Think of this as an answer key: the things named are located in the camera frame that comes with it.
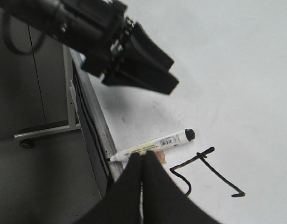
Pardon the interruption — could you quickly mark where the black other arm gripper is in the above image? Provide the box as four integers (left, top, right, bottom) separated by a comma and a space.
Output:
7, 0, 179, 95

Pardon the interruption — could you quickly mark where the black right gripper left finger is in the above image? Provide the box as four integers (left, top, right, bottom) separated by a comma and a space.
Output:
76, 153, 142, 224

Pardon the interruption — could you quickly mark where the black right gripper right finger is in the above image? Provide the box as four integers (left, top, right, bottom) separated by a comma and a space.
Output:
142, 151, 219, 224

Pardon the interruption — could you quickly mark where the white whiteboard marker with tape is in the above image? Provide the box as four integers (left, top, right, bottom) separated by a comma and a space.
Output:
106, 128, 196, 162

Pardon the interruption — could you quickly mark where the black caster wheel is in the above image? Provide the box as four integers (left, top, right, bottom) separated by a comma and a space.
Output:
19, 139, 35, 149

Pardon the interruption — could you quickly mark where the white whiteboard with aluminium frame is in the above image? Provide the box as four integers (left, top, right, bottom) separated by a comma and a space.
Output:
68, 0, 287, 224

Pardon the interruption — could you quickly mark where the grey metal table frame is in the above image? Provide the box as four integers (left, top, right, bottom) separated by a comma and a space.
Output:
14, 44, 80, 140

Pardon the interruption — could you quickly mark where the black cable loop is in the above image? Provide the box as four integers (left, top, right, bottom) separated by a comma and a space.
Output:
2, 0, 62, 56

